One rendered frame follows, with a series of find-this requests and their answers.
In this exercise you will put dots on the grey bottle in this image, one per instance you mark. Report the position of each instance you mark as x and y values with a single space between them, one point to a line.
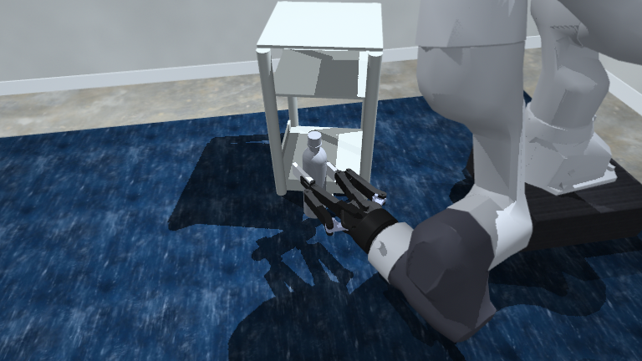
315 165

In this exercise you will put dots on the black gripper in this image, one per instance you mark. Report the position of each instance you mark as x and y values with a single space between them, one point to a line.
352 214

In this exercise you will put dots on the white open shelving unit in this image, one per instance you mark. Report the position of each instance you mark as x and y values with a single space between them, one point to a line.
310 72

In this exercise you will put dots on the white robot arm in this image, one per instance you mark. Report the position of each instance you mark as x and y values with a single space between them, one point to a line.
550 142

